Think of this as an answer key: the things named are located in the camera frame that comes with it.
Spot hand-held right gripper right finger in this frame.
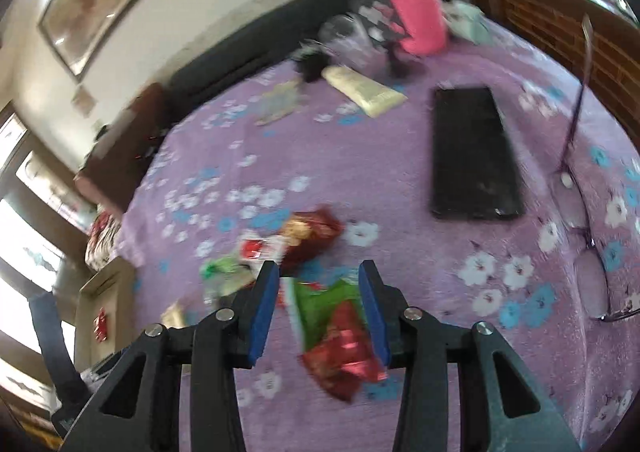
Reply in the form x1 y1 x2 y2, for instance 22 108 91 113
358 259 583 452

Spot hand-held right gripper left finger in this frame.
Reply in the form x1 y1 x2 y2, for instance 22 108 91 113
60 259 281 452

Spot green watermelon snack packet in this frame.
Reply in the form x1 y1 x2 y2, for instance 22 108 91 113
280 277 371 353

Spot white red snack packet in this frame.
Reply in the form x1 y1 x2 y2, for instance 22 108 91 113
239 232 288 265

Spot shiny red snack packet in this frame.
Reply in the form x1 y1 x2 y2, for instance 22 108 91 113
300 302 391 403

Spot cardboard box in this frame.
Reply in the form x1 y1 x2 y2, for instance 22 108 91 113
74 257 138 383

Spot green white snack packet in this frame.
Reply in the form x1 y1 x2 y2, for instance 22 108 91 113
200 255 258 305

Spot person's leg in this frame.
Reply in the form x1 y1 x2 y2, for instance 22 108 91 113
27 291 87 405

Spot tan snack packet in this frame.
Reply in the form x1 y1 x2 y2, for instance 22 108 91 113
160 299 188 330

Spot dark red snack packet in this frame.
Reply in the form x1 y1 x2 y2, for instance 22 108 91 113
277 206 347 275

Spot red floral cushion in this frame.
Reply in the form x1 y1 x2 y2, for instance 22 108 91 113
85 212 123 270

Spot black smartphone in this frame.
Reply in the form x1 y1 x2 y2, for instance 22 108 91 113
431 86 526 222

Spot olive booklet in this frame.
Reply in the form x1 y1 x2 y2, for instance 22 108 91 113
254 82 306 127

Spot brown chair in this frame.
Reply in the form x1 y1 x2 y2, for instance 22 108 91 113
74 82 173 215

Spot eyeglasses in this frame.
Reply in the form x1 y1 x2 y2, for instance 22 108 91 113
547 15 640 323

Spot cream tube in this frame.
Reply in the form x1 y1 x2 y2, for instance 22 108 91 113
321 65 407 119

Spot wooden glass door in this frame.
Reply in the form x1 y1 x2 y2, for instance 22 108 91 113
0 102 101 433

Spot black headboard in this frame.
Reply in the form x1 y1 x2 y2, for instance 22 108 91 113
167 0 451 118

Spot black container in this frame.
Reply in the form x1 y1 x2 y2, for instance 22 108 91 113
295 45 328 83

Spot clear plastic bag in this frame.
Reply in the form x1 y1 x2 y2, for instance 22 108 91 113
317 12 381 73

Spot pink bottle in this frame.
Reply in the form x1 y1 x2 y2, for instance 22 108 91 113
377 0 448 56

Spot teal cloth item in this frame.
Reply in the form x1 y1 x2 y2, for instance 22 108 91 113
445 0 488 40

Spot small wall frame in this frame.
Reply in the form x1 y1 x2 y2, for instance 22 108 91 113
72 85 97 115

